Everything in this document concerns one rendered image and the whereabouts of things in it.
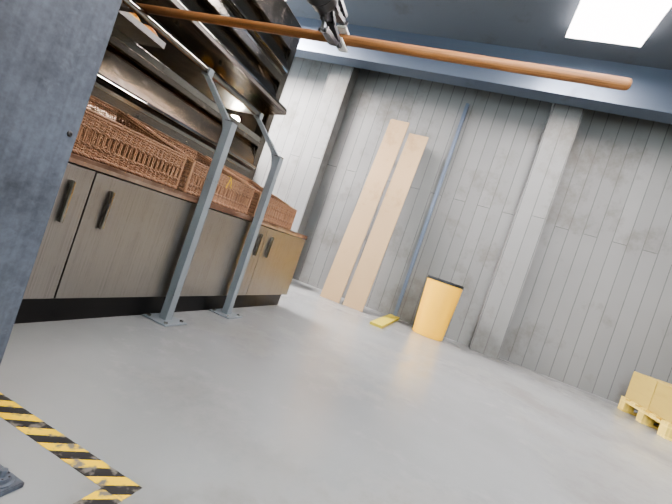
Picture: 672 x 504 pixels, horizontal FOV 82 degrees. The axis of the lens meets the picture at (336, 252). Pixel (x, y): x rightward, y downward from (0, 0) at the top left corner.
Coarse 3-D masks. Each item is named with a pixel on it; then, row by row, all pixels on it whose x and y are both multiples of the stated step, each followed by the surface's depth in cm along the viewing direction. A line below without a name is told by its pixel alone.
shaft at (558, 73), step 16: (176, 16) 143; (192, 16) 140; (208, 16) 137; (224, 16) 135; (272, 32) 130; (288, 32) 127; (304, 32) 125; (320, 32) 123; (368, 48) 119; (384, 48) 117; (400, 48) 115; (416, 48) 113; (432, 48) 112; (464, 64) 110; (480, 64) 108; (496, 64) 106; (512, 64) 104; (528, 64) 103; (576, 80) 100; (592, 80) 99; (608, 80) 97; (624, 80) 96
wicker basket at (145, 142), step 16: (96, 112) 127; (112, 112) 180; (80, 128) 124; (96, 128) 129; (112, 128) 134; (128, 128) 140; (144, 128) 177; (80, 144) 126; (96, 144) 173; (112, 144) 181; (128, 144) 142; (144, 144) 148; (160, 144) 154; (96, 160) 132; (112, 160) 138; (128, 160) 144; (144, 160) 150; (160, 160) 173; (176, 160) 165; (144, 176) 152; (160, 176) 172; (176, 176) 170
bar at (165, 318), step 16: (128, 0) 137; (144, 16) 145; (160, 32) 153; (208, 80) 181; (240, 96) 206; (224, 112) 176; (256, 112) 223; (224, 128) 174; (224, 144) 173; (272, 144) 223; (224, 160) 176; (272, 160) 222; (208, 176) 174; (272, 176) 219; (208, 192) 174; (208, 208) 177; (192, 224) 175; (256, 224) 219; (192, 240) 174; (192, 256) 177; (240, 256) 220; (176, 272) 175; (240, 272) 219; (176, 288) 174; (176, 304) 178; (224, 304) 221; (160, 320) 172; (176, 320) 179
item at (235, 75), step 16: (144, 0) 180; (160, 0) 178; (176, 0) 180; (160, 16) 191; (176, 32) 203; (192, 32) 201; (192, 48) 217; (208, 48) 214; (208, 64) 233; (224, 64) 229; (240, 80) 247; (256, 96) 267; (272, 112) 292
